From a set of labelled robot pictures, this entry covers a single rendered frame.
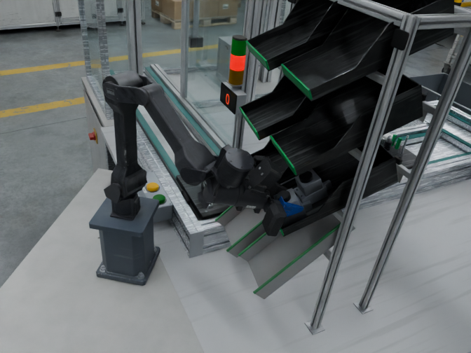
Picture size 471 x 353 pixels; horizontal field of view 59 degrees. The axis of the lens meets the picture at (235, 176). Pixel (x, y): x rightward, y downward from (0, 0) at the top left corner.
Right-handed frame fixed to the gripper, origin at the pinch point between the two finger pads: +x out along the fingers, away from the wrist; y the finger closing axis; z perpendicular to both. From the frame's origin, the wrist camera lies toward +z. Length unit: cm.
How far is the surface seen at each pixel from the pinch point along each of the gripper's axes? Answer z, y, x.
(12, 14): -158, 541, -148
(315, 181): 5.3, 1.1, 5.5
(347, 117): 19.1, 7.0, 9.0
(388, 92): 30.2, -5.9, 4.9
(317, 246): -8.6, -4.5, 10.5
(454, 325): -25, -12, 61
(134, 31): -17, 146, -27
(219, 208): -30.2, 32.3, 0.7
